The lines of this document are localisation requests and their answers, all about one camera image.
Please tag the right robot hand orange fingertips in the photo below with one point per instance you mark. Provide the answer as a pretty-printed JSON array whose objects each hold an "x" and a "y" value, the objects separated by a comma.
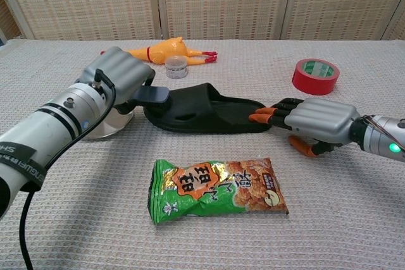
[{"x": 322, "y": 121}]

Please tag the green snack bag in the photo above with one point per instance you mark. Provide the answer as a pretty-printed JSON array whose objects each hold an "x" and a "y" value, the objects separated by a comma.
[{"x": 218, "y": 191}]

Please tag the black slipper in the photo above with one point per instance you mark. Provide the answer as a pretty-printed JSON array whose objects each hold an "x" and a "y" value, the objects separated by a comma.
[{"x": 202, "y": 112}]

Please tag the beige woven tablecloth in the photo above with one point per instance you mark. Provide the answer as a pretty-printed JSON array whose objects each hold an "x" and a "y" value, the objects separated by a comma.
[{"x": 316, "y": 213}]

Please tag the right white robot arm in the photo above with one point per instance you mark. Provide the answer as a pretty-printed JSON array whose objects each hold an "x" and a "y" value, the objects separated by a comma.
[{"x": 383, "y": 137}]

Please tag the yellow rubber chicken toy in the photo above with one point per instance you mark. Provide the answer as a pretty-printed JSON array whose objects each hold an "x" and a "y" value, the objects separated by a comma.
[{"x": 167, "y": 50}]

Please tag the bamboo folding screen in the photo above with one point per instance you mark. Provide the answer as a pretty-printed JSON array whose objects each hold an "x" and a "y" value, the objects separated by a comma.
[{"x": 221, "y": 1}]

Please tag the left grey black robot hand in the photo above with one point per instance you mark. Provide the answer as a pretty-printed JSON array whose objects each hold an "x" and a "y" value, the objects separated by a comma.
[{"x": 123, "y": 71}]

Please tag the small metal frying pan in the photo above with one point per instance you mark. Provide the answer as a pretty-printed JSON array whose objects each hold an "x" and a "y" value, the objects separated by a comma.
[{"x": 109, "y": 126}]

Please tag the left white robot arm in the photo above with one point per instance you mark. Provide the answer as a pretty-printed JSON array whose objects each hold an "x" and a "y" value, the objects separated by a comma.
[{"x": 47, "y": 131}]

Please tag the small clear plastic jar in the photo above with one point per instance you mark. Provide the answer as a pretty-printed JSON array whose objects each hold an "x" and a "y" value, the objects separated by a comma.
[{"x": 176, "y": 67}]

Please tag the red tape roll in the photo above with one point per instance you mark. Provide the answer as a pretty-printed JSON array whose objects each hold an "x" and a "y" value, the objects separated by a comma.
[{"x": 313, "y": 85}]

